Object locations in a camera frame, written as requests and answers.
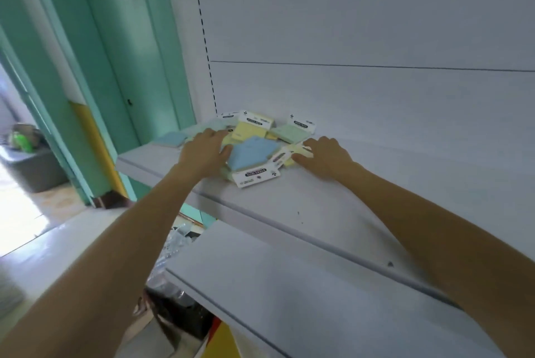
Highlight person's right hand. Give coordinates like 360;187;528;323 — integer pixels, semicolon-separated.
291;137;361;181

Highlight person's left hand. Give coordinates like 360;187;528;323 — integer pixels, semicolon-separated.
177;129;233;184

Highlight pale yellow sticky note packet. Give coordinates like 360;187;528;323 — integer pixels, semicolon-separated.
271;142;314;170

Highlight blue sticky note packet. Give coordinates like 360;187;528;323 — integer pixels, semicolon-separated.
228;136;282;189

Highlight person's right forearm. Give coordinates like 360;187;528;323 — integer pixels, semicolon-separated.
334;162;535;342

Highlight person's left forearm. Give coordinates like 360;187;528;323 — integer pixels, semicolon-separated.
0;163;198;358

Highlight pile of sticky note packets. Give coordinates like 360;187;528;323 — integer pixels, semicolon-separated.
150;110;317;183

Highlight white shelf board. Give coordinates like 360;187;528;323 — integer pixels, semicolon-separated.
115;132;535;313
164;220;507;358

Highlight clear plastic bags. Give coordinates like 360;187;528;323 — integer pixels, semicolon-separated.
146;220;210;289

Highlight white slotted shelf upright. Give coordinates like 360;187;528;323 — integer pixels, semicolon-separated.
161;0;219;122

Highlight white shelf back panel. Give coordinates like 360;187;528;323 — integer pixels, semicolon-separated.
190;0;535;212

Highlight black bag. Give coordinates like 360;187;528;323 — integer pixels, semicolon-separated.
143;286;219;344

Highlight yellow and red board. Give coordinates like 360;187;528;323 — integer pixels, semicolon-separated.
204;317;244;358

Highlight grey storage bin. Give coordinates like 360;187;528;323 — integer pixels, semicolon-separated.
0;144;70;194

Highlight green plastic item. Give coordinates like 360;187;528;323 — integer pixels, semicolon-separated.
8;130;37;154

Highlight teal door frame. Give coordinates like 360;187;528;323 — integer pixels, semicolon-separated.
0;0;198;209

